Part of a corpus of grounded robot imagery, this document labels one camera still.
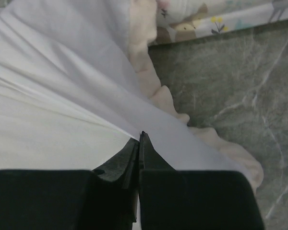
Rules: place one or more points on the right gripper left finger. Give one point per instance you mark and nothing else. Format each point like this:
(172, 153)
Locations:
(104, 198)

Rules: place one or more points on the animal print pillow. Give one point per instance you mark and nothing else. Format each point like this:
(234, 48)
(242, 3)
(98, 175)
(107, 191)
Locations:
(184, 20)

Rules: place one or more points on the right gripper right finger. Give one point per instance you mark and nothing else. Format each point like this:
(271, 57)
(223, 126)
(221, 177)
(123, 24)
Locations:
(193, 200)

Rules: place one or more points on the grey pillowcase with cream ruffle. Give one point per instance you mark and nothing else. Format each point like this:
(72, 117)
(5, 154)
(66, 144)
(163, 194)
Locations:
(76, 83)

